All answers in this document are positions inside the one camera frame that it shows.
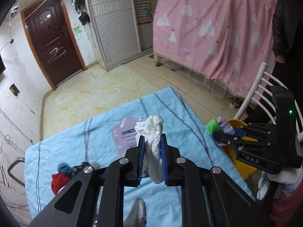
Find blue knitted ball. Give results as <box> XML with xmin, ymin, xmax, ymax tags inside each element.
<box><xmin>58</xmin><ymin>162</ymin><xmax>74</xmax><ymax>178</ymax></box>

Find white cloth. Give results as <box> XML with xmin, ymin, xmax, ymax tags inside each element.
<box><xmin>135</xmin><ymin>115</ymin><xmax>164</xmax><ymax>184</ymax></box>

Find black bags hanging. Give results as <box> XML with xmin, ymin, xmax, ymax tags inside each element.
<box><xmin>74</xmin><ymin>0</ymin><xmax>90</xmax><ymax>26</ymax></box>

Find grey metal chair frame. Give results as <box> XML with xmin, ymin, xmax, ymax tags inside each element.
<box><xmin>7</xmin><ymin>157</ymin><xmax>25</xmax><ymax>187</ymax></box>

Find white gloved hand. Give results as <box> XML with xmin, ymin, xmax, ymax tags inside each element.
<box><xmin>268</xmin><ymin>166</ymin><xmax>302</xmax><ymax>195</ymax></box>

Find red knitted garment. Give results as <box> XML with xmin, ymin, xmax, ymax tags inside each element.
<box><xmin>51</xmin><ymin>173</ymin><xmax>70</xmax><ymax>195</ymax></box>

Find white louvered wardrobe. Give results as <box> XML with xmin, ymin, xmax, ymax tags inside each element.
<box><xmin>81</xmin><ymin>0</ymin><xmax>159</xmax><ymax>72</ymax></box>

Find yellow trash bin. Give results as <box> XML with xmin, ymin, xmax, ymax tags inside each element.
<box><xmin>223</xmin><ymin>118</ymin><xmax>260</xmax><ymax>180</ymax></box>

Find purple blueberry snack pouch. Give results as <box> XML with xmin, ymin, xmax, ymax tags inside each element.
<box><xmin>112</xmin><ymin>117</ymin><xmax>142</xmax><ymax>157</ymax></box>

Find dark brown wooden door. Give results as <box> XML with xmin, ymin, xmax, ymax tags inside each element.
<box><xmin>20</xmin><ymin>0</ymin><xmax>87</xmax><ymax>90</ymax></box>

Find pink knitted sleeve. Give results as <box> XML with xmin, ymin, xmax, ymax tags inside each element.
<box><xmin>270</xmin><ymin>182</ymin><xmax>302</xmax><ymax>226</ymax></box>

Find colourful wall chart poster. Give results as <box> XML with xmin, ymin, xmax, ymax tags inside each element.
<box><xmin>134</xmin><ymin>0</ymin><xmax>152</xmax><ymax>25</ymax></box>

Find green and purple sock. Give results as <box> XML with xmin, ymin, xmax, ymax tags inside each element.
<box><xmin>206</xmin><ymin>116</ymin><xmax>235</xmax><ymax>135</ymax></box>

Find person in black jacket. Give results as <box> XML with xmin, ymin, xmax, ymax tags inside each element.
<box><xmin>271</xmin><ymin>0</ymin><xmax>303</xmax><ymax>95</ymax></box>

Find light blue bed sheet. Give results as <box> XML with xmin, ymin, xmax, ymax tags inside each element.
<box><xmin>24</xmin><ymin>88</ymin><xmax>251</xmax><ymax>218</ymax></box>

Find white sock foot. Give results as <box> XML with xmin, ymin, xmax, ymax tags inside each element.
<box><xmin>123</xmin><ymin>197</ymin><xmax>147</xmax><ymax>227</ymax></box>

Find pink tree-print curtain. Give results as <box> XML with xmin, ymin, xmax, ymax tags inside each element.
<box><xmin>153</xmin><ymin>0</ymin><xmax>277</xmax><ymax>96</ymax></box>

